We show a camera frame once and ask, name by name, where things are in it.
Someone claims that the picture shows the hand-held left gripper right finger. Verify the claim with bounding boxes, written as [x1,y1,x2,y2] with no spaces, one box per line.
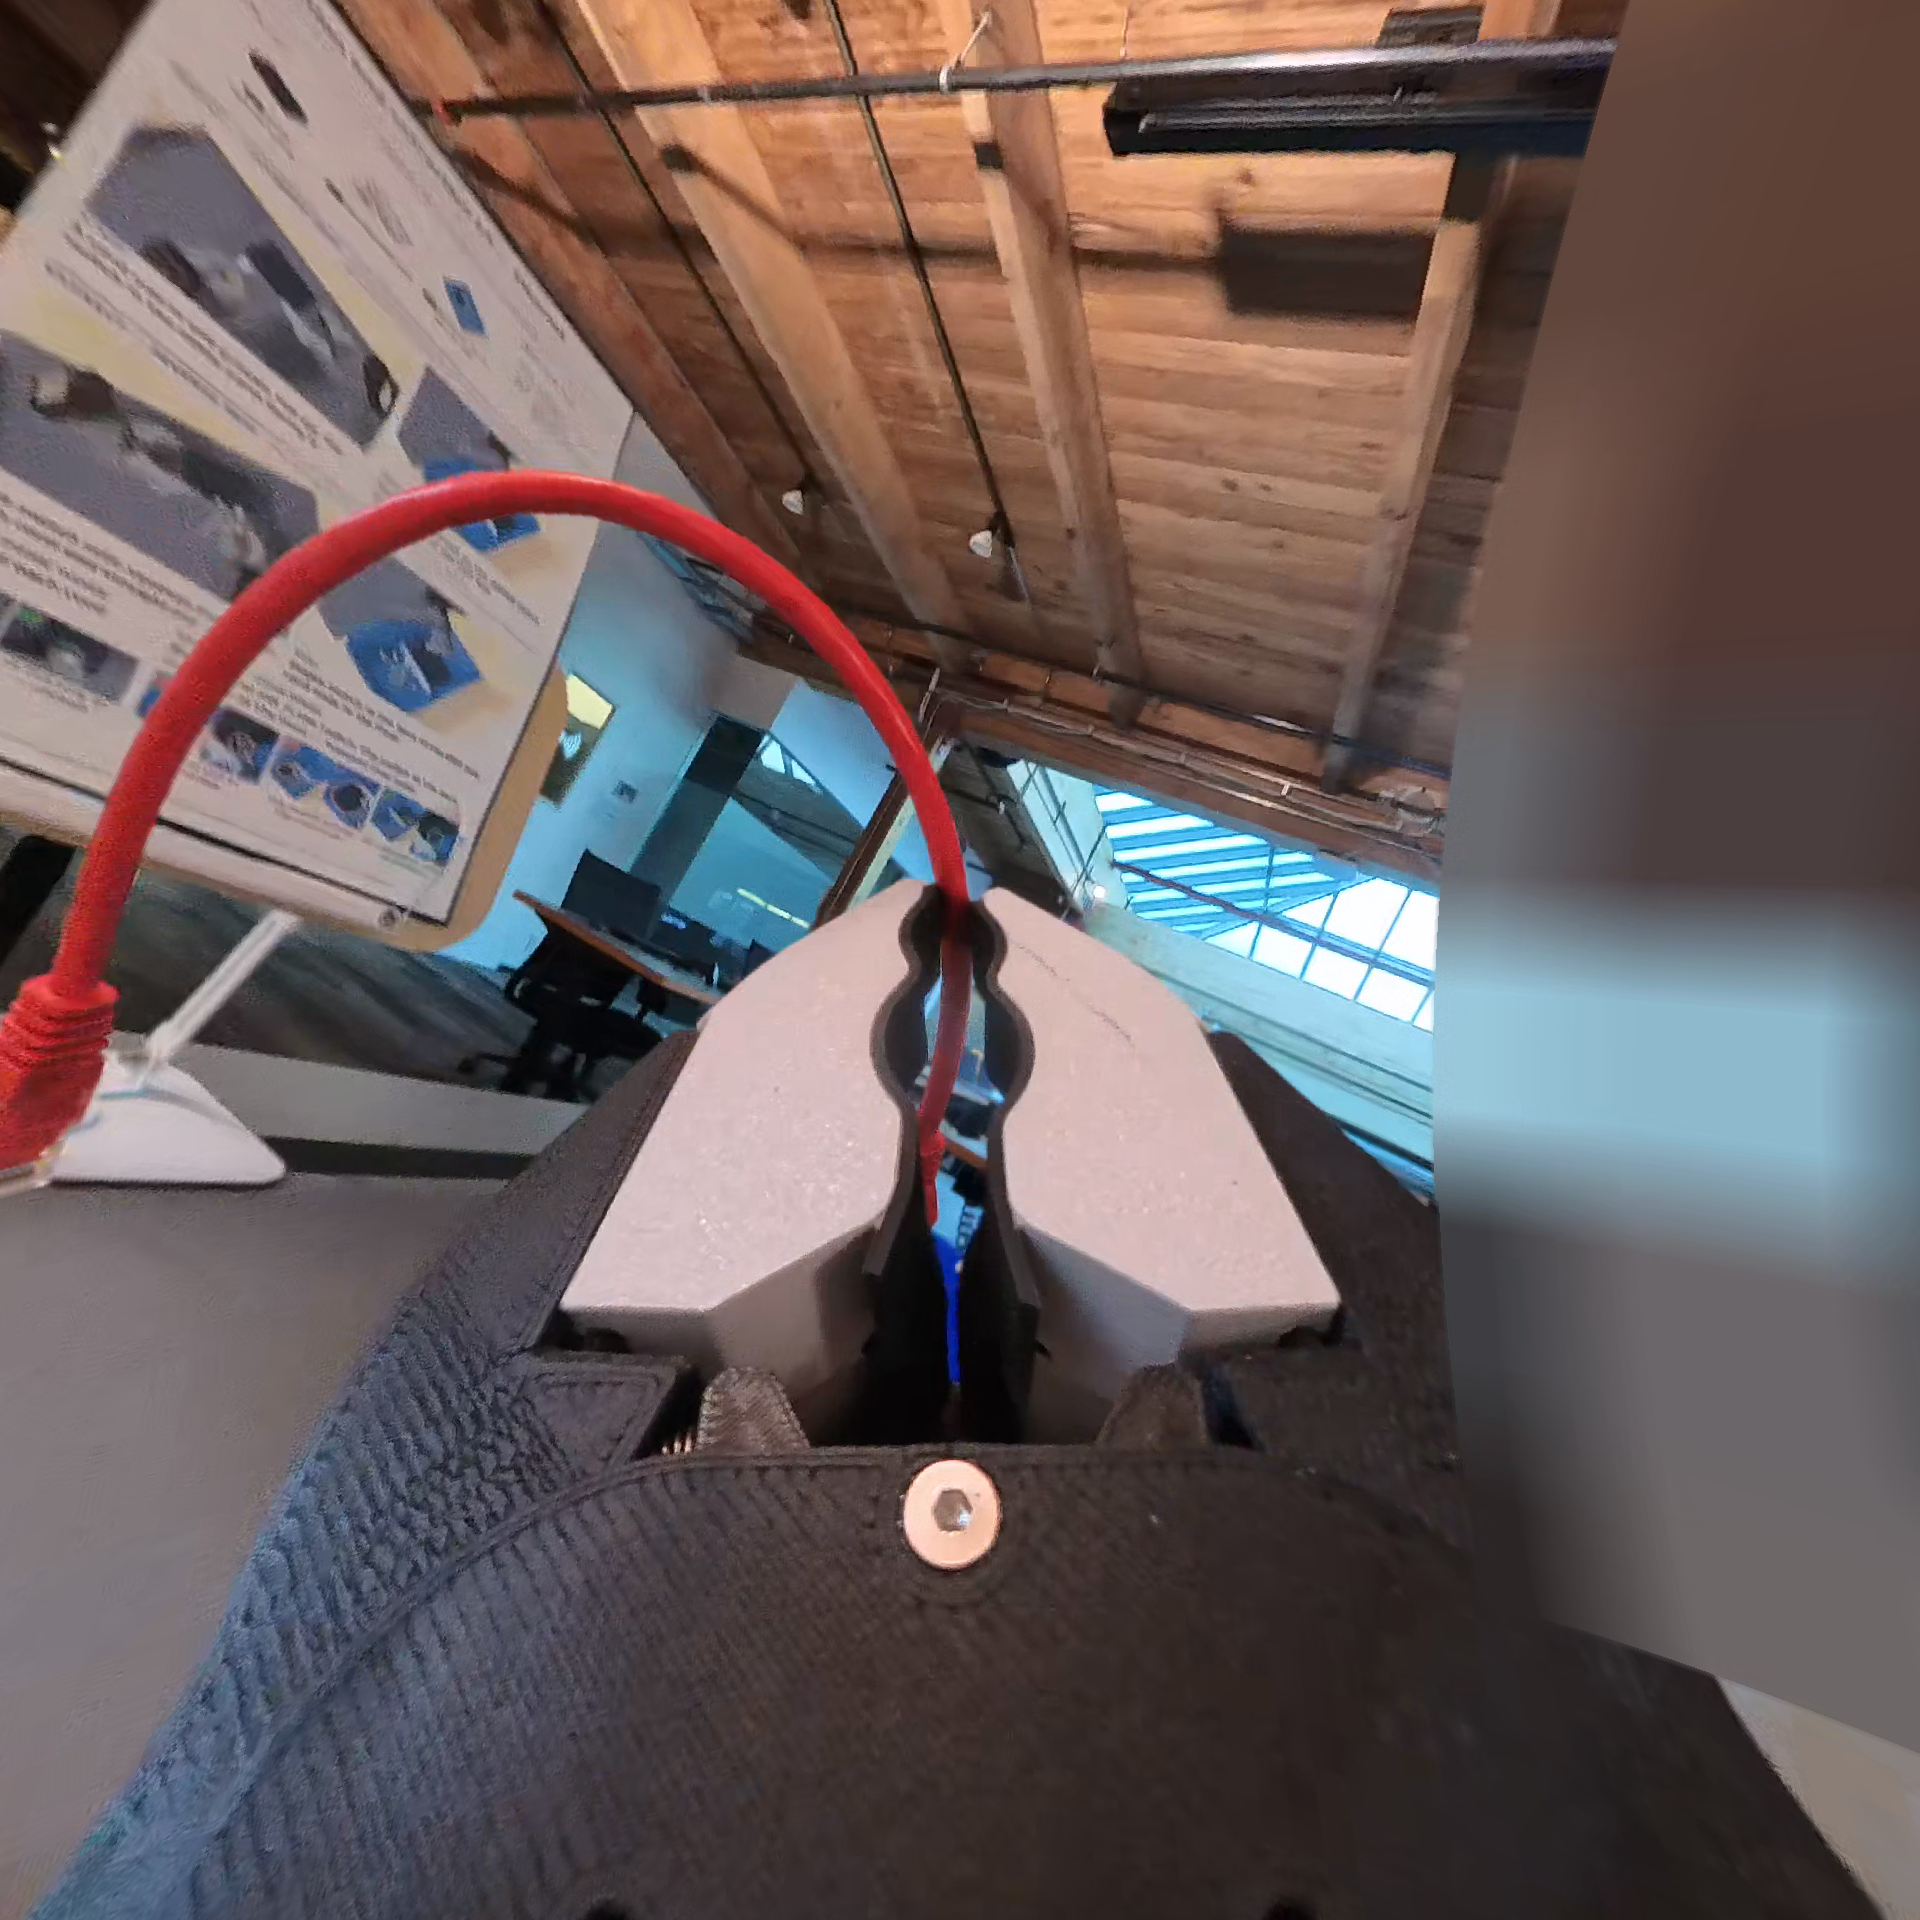
[984,887,1346,1372]

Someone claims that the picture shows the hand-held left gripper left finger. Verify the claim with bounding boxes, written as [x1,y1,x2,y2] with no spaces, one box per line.
[560,877,934,1390]

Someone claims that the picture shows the red ethernet cable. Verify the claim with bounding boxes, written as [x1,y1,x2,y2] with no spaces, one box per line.
[0,470,979,1228]

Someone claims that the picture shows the grey desk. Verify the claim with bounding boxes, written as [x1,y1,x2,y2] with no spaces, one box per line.
[0,1037,603,1920]

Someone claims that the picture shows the black office chair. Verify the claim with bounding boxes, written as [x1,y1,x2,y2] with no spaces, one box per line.
[461,845,666,1100]

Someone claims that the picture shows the long office table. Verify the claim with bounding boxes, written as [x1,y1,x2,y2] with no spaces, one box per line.
[509,887,726,1009]

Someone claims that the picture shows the lit phone icon sign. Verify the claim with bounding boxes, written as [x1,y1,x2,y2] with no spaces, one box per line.
[534,665,621,807]

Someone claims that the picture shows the white document stand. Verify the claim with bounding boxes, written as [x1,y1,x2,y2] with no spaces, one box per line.
[55,905,302,1193]

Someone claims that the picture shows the tan printed poster board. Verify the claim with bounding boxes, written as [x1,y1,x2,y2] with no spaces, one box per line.
[0,0,643,949]

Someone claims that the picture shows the black ceiling track rail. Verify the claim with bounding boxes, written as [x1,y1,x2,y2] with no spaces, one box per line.
[1100,33,1617,163]

